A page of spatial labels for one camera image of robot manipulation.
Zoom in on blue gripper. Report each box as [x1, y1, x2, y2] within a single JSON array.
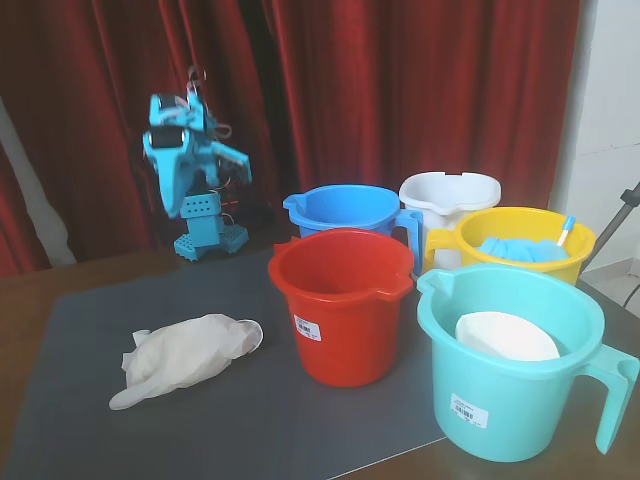
[[141, 124, 202, 220]]

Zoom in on white latex glove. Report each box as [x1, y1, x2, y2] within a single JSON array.
[[108, 313, 265, 412]]

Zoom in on blue perforated robot base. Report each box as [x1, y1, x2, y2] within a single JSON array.
[[173, 192, 250, 262]]

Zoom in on blue plastic mug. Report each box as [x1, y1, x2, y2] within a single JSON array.
[[282, 184, 425, 277]]

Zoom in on barcode label on red mug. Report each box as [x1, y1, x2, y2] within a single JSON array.
[[292, 313, 322, 343]]

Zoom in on red plastic mug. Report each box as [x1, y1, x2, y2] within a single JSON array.
[[267, 227, 416, 389]]

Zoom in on grey rubber mat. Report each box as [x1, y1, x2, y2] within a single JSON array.
[[2, 247, 450, 480]]

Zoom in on red curtain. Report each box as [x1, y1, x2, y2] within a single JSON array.
[[0, 0, 584, 279]]

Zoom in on white plastic bucket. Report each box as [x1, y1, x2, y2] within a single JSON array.
[[398, 171, 503, 271]]

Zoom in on blue surgical cloth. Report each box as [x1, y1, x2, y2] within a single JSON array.
[[474, 236, 574, 265]]

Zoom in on white bowl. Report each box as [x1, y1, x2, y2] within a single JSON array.
[[454, 310, 561, 362]]

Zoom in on barcode label on turquoise mug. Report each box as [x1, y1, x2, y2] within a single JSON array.
[[449, 391, 490, 430]]

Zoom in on blue white pen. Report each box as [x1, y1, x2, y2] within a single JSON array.
[[556, 215, 577, 248]]

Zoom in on teal plastic bucket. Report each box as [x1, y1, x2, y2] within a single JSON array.
[[415, 263, 640, 464]]

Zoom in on yellow plastic mug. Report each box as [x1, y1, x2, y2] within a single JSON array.
[[423, 206, 598, 287]]

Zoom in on grey tripod stand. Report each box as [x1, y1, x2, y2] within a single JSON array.
[[593, 182, 640, 274]]

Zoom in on gripper-mounted camera board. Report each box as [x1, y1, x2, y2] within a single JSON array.
[[209, 140, 254, 186]]

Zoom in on thin robot wires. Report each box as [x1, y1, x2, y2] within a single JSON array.
[[183, 64, 234, 142]]

